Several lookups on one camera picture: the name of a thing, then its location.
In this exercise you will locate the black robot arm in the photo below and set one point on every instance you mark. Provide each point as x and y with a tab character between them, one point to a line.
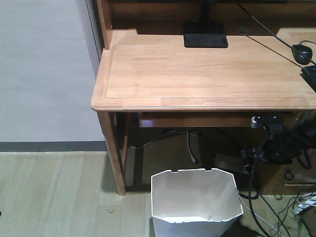
303	129

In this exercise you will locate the black keyboard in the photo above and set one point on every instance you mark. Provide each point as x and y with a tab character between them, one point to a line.
309	75

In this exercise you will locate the black monitor stand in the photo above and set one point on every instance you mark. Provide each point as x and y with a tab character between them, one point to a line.
202	33

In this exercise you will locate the light wooden desk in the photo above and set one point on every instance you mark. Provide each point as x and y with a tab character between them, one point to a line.
145	67

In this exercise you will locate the black computer mouse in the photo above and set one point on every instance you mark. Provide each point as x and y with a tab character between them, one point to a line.
302	54

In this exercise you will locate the white power strip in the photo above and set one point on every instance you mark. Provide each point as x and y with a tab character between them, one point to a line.
226	162

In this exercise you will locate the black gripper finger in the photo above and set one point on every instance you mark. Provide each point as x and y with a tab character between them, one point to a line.
249	152

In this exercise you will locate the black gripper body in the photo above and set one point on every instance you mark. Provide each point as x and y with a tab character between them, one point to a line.
279	150

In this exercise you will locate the wooden drawer cabinet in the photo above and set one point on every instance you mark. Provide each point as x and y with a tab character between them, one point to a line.
286	179

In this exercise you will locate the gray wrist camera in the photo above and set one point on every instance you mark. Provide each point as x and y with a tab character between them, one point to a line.
260	121

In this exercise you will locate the white plastic trash bin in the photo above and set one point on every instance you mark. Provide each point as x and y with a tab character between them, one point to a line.
194	202

